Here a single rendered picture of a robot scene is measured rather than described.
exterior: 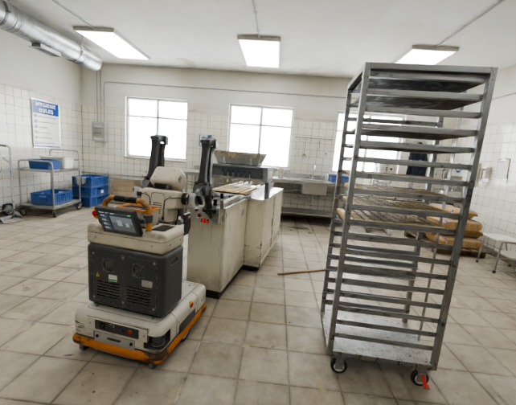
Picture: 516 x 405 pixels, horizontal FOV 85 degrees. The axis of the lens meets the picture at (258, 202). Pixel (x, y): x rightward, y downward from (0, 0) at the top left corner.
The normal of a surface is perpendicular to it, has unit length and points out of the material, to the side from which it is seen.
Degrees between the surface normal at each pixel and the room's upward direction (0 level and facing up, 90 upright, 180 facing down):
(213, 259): 90
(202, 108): 90
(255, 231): 90
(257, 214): 90
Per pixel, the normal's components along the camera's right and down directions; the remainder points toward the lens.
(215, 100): -0.07, 0.16
